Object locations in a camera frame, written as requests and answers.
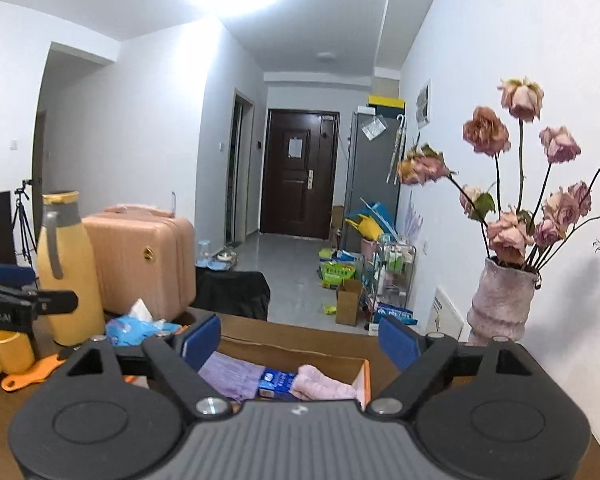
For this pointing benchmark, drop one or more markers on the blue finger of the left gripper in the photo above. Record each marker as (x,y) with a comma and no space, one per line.
(16,276)

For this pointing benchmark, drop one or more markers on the dark brown entrance door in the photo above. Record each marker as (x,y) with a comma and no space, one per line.
(299,173)

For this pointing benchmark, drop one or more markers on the yellow watering can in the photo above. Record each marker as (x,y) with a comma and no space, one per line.
(366,226)

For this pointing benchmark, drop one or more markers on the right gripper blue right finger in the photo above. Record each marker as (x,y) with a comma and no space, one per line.
(400,343)

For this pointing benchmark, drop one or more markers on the camera tripod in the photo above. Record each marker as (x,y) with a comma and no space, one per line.
(21,224)

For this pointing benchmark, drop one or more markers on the orange strap band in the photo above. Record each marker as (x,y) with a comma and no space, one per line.
(38,373)

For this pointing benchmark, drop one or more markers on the green basket on floor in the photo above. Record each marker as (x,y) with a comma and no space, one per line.
(334,273)

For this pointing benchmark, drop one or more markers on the purple textured vase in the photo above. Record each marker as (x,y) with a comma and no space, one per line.
(501,304)

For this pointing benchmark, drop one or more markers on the dried pink roses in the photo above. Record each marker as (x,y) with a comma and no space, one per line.
(516,235)

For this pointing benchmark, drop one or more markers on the red orange cardboard box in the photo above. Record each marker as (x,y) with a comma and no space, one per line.
(157,359)

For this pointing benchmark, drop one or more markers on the yellow ceramic mug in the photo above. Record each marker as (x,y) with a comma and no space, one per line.
(16,352)

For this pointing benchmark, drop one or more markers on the lilac knit pouch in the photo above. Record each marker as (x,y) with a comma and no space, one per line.
(235,379)

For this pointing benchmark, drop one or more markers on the pink ribbed suitcase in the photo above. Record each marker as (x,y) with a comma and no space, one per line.
(143,253)

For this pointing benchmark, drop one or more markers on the yellow thermos jug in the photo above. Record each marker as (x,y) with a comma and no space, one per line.
(66,261)

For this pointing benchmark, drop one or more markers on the wire storage rack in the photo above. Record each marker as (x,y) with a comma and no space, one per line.
(392,269)

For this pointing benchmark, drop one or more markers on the yellow box on refrigerator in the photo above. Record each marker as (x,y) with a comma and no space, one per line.
(385,101)

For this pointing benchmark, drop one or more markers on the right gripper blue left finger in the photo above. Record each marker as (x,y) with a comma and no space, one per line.
(199,340)

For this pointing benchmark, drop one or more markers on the lilac fluffy headband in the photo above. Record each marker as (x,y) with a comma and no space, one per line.
(310,384)

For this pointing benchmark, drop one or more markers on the blue tissue pack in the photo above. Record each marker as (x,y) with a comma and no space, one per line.
(138,324)

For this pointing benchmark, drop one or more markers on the grey refrigerator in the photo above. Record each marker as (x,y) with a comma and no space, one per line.
(368,168)

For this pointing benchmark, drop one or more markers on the blue small tissue packet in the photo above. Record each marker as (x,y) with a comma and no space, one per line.
(275,385)

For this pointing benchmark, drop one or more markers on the small brown cardboard box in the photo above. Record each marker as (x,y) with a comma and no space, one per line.
(348,294)

